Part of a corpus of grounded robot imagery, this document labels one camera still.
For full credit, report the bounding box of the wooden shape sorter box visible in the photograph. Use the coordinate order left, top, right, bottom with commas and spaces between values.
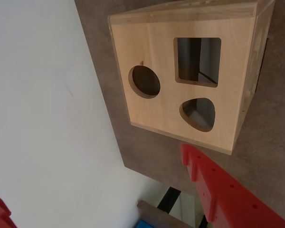
108, 0, 276, 156

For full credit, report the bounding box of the blue plastic crate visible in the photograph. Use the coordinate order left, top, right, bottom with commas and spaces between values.
134, 220, 155, 228

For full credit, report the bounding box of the black metal post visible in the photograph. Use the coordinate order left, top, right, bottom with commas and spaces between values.
158, 187, 181, 214

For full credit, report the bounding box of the brown wooden board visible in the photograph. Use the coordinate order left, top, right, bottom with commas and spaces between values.
137, 200, 193, 228

